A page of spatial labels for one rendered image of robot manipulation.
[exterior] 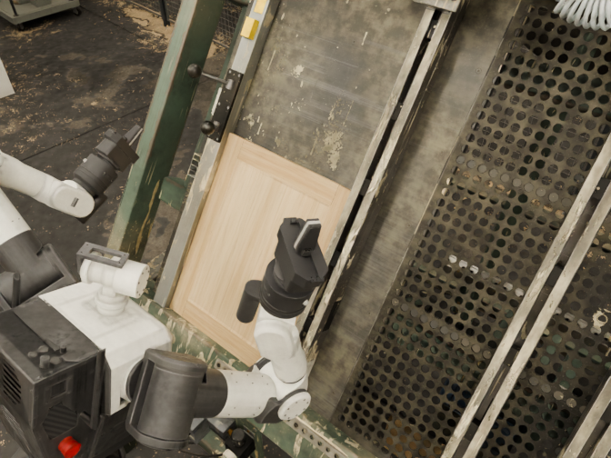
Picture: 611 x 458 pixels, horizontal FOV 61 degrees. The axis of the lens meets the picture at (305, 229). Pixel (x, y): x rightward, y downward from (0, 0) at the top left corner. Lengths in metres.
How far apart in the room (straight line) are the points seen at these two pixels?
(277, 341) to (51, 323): 0.42
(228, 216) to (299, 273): 0.74
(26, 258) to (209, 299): 0.55
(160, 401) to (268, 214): 0.64
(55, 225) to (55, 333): 2.49
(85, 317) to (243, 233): 0.55
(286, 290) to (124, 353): 0.34
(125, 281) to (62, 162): 3.06
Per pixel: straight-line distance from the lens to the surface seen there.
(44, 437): 1.06
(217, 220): 1.52
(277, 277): 0.84
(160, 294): 1.66
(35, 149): 4.27
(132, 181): 1.72
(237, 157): 1.48
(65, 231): 3.45
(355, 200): 1.23
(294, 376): 1.11
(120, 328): 1.06
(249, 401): 1.08
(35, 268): 1.23
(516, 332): 1.14
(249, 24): 1.49
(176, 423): 0.97
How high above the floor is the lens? 2.16
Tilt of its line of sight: 43 degrees down
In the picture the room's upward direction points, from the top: straight up
